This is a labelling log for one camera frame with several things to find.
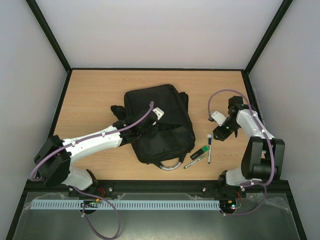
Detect black student bag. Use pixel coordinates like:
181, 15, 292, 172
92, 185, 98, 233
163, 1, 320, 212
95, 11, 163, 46
110, 84, 196, 165

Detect blue capped marker pen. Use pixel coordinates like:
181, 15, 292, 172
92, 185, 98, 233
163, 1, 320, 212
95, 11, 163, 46
208, 138, 212, 164

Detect green black highlighter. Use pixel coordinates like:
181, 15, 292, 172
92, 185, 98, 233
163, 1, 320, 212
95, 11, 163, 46
190, 145, 210, 160

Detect green capped marker pen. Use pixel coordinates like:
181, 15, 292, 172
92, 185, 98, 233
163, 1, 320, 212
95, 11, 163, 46
183, 156, 205, 170

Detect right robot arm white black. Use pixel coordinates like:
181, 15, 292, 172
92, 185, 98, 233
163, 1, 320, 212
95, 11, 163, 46
209, 96, 285, 196

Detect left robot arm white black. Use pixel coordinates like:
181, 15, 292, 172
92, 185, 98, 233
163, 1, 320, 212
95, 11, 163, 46
29, 107, 164, 191

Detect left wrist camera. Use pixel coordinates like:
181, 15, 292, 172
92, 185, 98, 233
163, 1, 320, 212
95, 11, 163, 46
152, 107, 164, 121

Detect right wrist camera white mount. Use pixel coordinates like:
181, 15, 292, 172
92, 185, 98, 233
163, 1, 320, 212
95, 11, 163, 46
208, 111, 227, 127

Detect bag grey metal handle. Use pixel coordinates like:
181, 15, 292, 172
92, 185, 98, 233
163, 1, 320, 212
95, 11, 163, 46
155, 161, 182, 172

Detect black aluminium frame rail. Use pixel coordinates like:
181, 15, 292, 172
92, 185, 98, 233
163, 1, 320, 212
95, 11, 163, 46
23, 180, 293, 199

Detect grey slotted cable duct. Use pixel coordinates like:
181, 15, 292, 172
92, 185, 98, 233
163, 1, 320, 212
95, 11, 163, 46
30, 199, 221, 211

